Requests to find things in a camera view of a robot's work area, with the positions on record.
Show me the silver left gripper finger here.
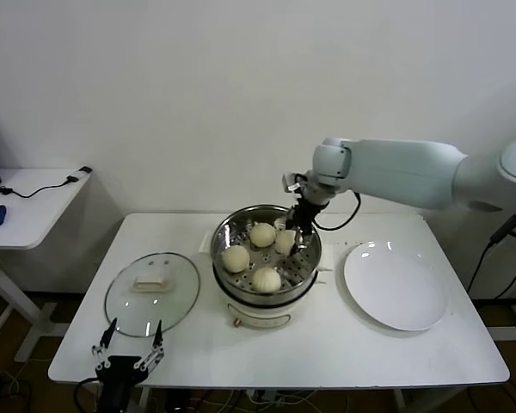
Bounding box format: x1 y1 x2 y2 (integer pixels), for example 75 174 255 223
90 317 118 372
135 320 165 373

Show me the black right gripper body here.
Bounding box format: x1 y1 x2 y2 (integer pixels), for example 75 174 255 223
288 198 323 231

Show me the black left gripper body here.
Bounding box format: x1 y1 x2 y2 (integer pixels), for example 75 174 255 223
95 355 150 413

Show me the white steamed baozi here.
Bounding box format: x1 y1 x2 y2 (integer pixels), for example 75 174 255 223
274 230 298 256
249 222 276 249
221 245 250 274
252 266 282 293

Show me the glass lid with cream handle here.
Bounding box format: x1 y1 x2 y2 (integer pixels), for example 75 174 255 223
103 251 200 336

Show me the stainless steel steamer basket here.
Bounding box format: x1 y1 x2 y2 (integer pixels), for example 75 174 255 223
199 205 336 302

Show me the white round plate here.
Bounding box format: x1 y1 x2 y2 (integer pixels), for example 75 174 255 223
342 241 451 331

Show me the white power strip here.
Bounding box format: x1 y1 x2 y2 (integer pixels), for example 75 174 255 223
247 389 285 408

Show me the white side desk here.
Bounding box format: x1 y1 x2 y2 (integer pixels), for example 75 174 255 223
0 167 92 362

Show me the small black grey adapter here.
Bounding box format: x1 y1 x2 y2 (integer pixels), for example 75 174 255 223
66 166 91 184

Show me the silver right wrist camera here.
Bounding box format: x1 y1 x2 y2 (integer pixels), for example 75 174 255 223
282 170 306 194

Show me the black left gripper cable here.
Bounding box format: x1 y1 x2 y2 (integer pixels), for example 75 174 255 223
77 377 108 395

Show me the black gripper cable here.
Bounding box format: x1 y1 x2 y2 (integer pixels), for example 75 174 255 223
312 191 362 231
77 377 108 395

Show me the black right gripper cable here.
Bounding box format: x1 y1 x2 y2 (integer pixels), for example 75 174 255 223
312 191 362 231

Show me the black desk cable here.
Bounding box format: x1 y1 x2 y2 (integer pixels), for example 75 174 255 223
0 176 77 200

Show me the black power cable with adapter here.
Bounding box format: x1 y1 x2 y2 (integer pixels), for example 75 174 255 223
467 213 516 299

